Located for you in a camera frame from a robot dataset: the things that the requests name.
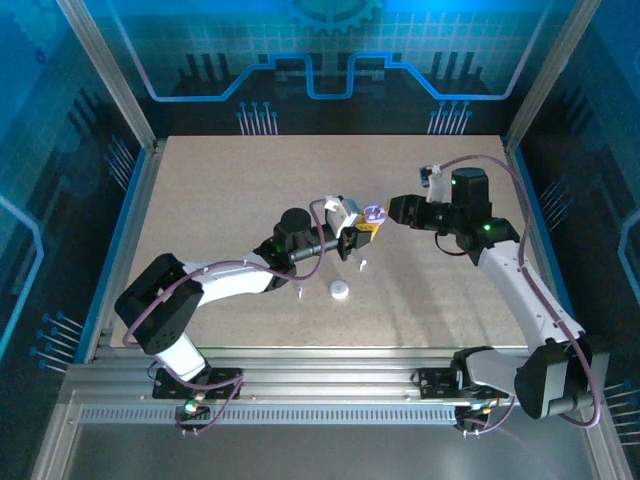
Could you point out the aluminium side rail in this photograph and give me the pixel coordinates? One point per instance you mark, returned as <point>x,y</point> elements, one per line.
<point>515,170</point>
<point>134,225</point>

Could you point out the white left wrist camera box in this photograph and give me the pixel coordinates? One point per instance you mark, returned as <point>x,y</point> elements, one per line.
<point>342,212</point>

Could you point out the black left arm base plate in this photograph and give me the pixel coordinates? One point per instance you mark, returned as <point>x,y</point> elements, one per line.
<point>165,387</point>

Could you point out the purple earbud charging case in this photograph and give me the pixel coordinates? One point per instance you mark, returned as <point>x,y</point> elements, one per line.
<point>375,212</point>

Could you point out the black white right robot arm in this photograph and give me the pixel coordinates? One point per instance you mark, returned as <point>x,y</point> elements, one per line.
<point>515,290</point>

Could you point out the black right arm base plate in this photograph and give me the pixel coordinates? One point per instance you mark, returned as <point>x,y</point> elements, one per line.
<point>435,382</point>

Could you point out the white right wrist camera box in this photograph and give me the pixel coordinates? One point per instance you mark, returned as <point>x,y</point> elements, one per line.
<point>435,185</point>

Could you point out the white earbud charging case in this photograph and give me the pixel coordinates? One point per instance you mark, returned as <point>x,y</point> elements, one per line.
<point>339,290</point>

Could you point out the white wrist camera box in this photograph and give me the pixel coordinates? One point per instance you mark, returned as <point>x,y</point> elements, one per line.
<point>435,185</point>
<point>342,212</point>

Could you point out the aluminium frame post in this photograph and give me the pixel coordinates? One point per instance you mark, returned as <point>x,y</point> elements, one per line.
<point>111,75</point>
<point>547,75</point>

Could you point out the wide aluminium frame rail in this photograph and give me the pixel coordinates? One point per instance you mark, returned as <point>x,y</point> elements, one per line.
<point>325,372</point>

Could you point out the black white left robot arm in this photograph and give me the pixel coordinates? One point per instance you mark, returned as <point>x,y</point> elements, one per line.
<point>235,280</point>

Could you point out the grey metal sheet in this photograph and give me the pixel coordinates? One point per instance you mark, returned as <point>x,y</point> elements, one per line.
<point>325,450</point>

